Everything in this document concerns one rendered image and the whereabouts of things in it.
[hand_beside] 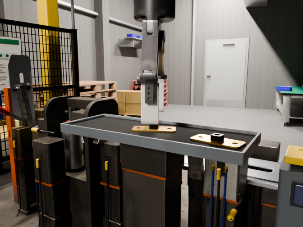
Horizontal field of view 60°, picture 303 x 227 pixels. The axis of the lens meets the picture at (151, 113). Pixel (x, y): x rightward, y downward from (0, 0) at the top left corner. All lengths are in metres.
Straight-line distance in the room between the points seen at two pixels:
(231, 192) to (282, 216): 0.20
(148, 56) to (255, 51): 8.44
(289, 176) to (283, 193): 0.03
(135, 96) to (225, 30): 3.94
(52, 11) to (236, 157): 1.77
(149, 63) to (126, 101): 6.16
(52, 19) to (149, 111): 1.61
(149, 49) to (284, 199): 0.29
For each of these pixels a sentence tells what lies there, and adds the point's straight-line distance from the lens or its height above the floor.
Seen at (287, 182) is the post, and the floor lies 1.12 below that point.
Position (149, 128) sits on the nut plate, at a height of 1.16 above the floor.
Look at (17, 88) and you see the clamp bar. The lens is 1.11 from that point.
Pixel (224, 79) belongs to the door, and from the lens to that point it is 8.84.
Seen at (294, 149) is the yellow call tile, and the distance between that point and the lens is 0.44.
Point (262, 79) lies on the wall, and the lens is 8.82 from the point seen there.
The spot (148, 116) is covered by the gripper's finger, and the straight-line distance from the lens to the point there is 0.44.
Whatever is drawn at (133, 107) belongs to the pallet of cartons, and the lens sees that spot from 6.53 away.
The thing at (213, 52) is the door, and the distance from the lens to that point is 8.89.
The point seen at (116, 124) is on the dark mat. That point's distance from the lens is 0.57.
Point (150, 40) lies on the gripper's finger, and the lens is 0.43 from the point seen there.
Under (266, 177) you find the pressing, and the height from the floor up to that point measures 1.00.
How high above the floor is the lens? 1.28
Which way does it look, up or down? 10 degrees down
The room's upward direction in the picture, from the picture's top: straight up
